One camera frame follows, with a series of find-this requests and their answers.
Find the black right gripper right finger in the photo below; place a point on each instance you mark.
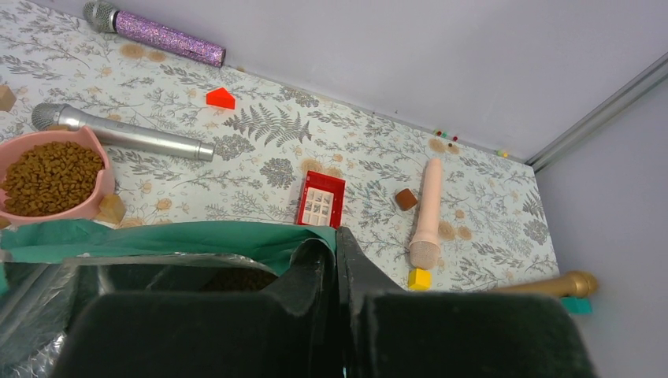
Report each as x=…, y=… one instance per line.
x=391, y=332

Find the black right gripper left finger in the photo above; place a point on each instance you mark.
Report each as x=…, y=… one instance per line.
x=276, y=332

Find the green pet food bag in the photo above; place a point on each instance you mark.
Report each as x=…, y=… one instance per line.
x=51, y=272

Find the brown pet food kibble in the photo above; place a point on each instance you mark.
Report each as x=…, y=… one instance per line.
x=50, y=178

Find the pink double pet bowl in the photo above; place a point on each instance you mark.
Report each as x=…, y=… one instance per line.
x=103, y=205

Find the yellow cube block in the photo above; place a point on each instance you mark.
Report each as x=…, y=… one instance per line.
x=419, y=280

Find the pink toy microphone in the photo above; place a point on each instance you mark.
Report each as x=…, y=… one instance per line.
x=424, y=246

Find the floral patterned table mat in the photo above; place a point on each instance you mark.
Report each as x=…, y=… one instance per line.
x=493, y=230

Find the red toy block tray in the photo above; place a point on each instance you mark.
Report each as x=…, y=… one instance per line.
x=321, y=202

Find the brown cube block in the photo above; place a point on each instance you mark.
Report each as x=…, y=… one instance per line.
x=406, y=199

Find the teal block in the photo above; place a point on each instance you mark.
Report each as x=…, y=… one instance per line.
x=578, y=306

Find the gold toy microphone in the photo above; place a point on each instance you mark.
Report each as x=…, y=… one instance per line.
x=578, y=284

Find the red house-shaped block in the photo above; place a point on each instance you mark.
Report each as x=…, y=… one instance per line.
x=221, y=98

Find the silver toy microphone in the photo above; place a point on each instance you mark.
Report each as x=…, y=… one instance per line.
x=122, y=134

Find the tan wooden cube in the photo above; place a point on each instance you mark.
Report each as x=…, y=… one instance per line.
x=7, y=99

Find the purple glitter toy microphone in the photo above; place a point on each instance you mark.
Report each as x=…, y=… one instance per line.
x=105, y=17

